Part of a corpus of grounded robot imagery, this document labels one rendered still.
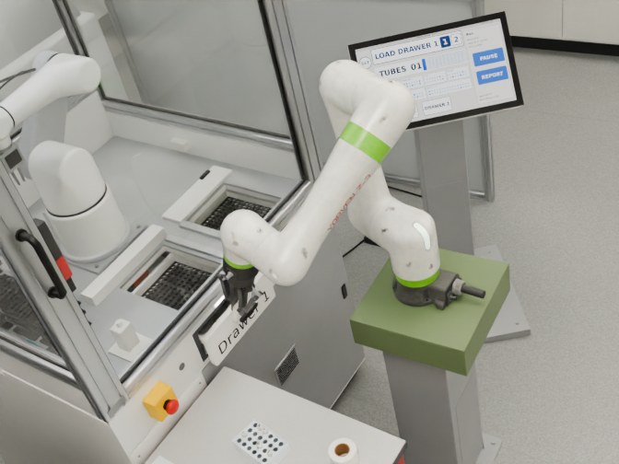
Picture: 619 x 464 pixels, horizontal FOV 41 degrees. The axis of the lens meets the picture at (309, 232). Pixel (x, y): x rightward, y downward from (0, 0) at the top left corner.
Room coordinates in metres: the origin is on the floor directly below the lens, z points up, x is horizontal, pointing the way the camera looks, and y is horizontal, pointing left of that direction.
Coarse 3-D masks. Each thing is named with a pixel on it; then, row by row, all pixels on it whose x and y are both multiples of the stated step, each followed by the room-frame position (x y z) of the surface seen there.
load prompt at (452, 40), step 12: (432, 36) 2.36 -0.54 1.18; (444, 36) 2.36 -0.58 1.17; (456, 36) 2.35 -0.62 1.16; (384, 48) 2.37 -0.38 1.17; (396, 48) 2.36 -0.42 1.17; (408, 48) 2.36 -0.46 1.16; (420, 48) 2.35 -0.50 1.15; (432, 48) 2.34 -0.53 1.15; (444, 48) 2.33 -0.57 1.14; (372, 60) 2.36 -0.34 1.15; (384, 60) 2.35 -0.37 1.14; (396, 60) 2.34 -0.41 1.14
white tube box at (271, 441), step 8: (248, 424) 1.32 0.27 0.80; (256, 424) 1.33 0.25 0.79; (240, 432) 1.31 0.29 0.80; (248, 432) 1.30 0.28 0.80; (256, 432) 1.30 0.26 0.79; (272, 432) 1.28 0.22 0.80; (232, 440) 1.29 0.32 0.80; (240, 440) 1.29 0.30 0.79; (248, 440) 1.29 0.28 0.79; (256, 440) 1.27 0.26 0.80; (264, 440) 1.27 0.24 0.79; (272, 440) 1.26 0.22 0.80; (280, 440) 1.25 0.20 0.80; (240, 448) 1.26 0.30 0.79; (248, 448) 1.26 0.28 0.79; (256, 448) 1.25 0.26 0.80; (264, 448) 1.24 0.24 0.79; (272, 448) 1.24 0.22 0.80; (280, 448) 1.23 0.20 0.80; (288, 448) 1.24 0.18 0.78; (248, 456) 1.24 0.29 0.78; (256, 456) 1.23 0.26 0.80; (264, 456) 1.22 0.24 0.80; (272, 456) 1.21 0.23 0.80; (280, 456) 1.22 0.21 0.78
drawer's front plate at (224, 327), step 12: (264, 276) 1.73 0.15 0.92; (264, 288) 1.71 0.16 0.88; (264, 300) 1.70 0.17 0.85; (228, 312) 1.61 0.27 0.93; (216, 324) 1.57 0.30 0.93; (228, 324) 1.59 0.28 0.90; (240, 324) 1.62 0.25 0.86; (204, 336) 1.54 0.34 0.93; (216, 336) 1.55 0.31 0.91; (228, 336) 1.58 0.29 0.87; (240, 336) 1.61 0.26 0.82; (216, 348) 1.54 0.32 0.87; (228, 348) 1.57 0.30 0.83; (216, 360) 1.53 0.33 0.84
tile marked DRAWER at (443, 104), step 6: (426, 102) 2.24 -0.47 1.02; (432, 102) 2.23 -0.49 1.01; (438, 102) 2.23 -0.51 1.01; (444, 102) 2.22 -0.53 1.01; (450, 102) 2.22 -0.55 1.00; (426, 108) 2.22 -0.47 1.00; (432, 108) 2.22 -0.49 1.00; (438, 108) 2.22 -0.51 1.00; (444, 108) 2.21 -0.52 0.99; (450, 108) 2.21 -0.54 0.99; (426, 114) 2.21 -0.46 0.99
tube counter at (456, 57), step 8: (432, 56) 2.32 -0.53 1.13; (440, 56) 2.32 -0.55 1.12; (448, 56) 2.31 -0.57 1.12; (456, 56) 2.31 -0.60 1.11; (464, 56) 2.30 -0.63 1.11; (416, 64) 2.32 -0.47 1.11; (424, 64) 2.31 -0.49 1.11; (432, 64) 2.31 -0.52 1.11; (440, 64) 2.30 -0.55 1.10; (448, 64) 2.30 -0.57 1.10; (416, 72) 2.30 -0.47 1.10
